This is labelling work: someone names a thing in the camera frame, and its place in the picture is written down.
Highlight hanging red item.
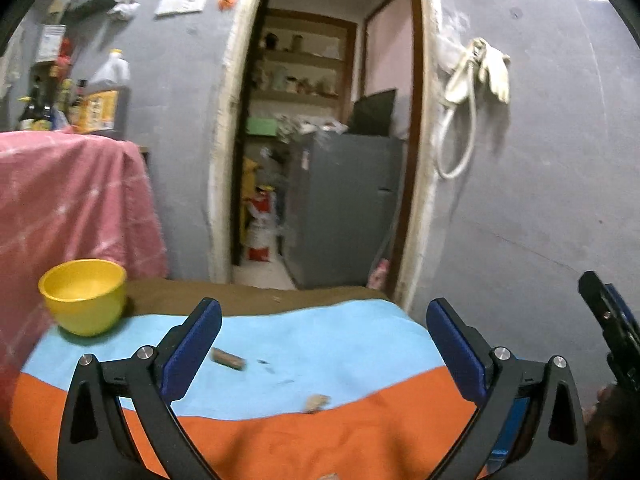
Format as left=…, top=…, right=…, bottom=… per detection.
left=57, top=37, right=74, bottom=78

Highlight yellow bowl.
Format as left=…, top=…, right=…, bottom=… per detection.
left=38, top=259, right=128, bottom=337

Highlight white rubber gloves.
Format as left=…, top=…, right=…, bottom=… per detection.
left=477, top=40, right=512, bottom=105

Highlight green box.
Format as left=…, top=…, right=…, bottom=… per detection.
left=246, top=116, right=281, bottom=137

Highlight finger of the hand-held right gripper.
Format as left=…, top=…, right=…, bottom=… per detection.
left=602, top=284, right=640, bottom=341
left=578, top=270, right=626, bottom=361

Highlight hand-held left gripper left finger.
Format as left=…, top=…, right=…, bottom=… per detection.
left=57, top=297, right=223, bottom=480

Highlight yellow plastic item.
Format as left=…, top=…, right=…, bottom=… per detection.
left=242, top=157, right=261, bottom=202

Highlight white door frame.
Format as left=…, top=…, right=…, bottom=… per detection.
left=207, top=0, right=446, bottom=316

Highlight orange blue brown striped blanket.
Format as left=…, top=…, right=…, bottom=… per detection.
left=10, top=280, right=501, bottom=480

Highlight person's right hand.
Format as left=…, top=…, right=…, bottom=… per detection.
left=582, top=382, right=640, bottom=480

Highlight hanging paper card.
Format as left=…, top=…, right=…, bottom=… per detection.
left=37, top=24, right=67, bottom=63

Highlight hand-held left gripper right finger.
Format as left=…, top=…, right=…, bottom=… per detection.
left=426, top=297, right=590, bottom=480

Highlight dark sauce bottle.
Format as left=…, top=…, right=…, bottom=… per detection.
left=70, top=79, right=89, bottom=127

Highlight wooden shelf unit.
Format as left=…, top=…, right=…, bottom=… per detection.
left=252, top=10, right=358, bottom=108

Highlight white wall switch panel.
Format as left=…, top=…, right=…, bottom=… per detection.
left=154, top=0, right=210, bottom=17

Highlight dark glass bottle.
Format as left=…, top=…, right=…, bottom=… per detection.
left=19, top=82, right=53, bottom=132

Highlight large cooking oil jug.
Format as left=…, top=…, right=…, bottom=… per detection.
left=85, top=49, right=132, bottom=140

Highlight pink checked cloth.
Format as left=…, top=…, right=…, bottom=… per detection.
left=0, top=130, right=168, bottom=376

